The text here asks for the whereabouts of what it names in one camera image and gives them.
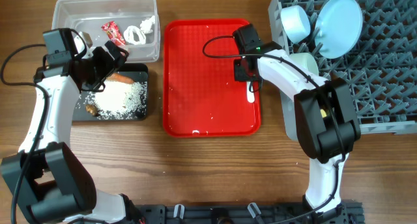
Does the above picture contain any white plastic ring wrapper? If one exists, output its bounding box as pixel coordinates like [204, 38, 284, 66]
[123, 25, 147, 45]

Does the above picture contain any orange carrot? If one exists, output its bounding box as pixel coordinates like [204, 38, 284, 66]
[107, 73, 134, 84]

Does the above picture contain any red snack wrapper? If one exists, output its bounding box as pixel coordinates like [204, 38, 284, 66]
[101, 21, 126, 47]

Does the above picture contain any white plastic spoon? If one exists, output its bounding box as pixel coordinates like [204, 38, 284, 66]
[246, 81, 255, 104]

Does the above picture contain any brown food scrap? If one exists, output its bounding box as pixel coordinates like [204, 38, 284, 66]
[85, 104, 99, 117]

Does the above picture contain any white tissue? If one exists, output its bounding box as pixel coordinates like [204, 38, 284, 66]
[139, 16, 156, 35]

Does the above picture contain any white rice pile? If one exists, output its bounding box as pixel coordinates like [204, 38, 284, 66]
[73, 81, 148, 121]

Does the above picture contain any mint green bowl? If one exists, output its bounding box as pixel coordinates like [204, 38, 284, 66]
[289, 53, 319, 75]

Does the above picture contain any light blue rice bowl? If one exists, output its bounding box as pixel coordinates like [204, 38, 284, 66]
[281, 5, 311, 43]

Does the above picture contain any yellow plastic cup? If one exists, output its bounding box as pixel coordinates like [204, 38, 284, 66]
[321, 109, 327, 118]

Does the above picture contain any light blue plate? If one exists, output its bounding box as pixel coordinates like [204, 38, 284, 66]
[315, 0, 363, 59]

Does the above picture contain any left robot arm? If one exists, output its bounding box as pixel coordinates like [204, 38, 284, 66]
[1, 28, 146, 223]

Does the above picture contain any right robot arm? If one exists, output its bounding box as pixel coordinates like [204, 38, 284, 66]
[232, 24, 361, 223]

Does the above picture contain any grey dishwasher rack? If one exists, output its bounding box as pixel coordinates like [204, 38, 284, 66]
[268, 0, 416, 135]

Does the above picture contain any clear plastic bin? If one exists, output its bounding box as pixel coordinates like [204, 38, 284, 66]
[51, 0, 160, 63]

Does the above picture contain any black plastic tray bin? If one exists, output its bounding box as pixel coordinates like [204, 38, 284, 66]
[72, 63, 149, 122]

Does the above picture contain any red serving tray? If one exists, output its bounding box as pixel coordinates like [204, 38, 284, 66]
[162, 18, 261, 137]

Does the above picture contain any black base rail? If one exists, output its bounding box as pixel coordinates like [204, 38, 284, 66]
[74, 203, 364, 224]

